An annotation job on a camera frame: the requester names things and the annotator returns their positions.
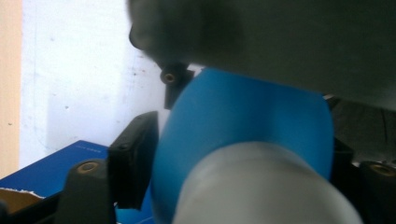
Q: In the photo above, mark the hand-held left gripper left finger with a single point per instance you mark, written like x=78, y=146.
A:
x=134, y=161

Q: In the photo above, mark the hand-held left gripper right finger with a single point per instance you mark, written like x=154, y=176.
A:
x=342, y=161

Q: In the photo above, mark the blue bottle with white cap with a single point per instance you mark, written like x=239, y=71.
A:
x=243, y=109

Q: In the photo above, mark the cardboard box with blue outside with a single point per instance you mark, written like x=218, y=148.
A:
x=46, y=174

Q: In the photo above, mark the white mat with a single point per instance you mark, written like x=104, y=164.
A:
x=87, y=77

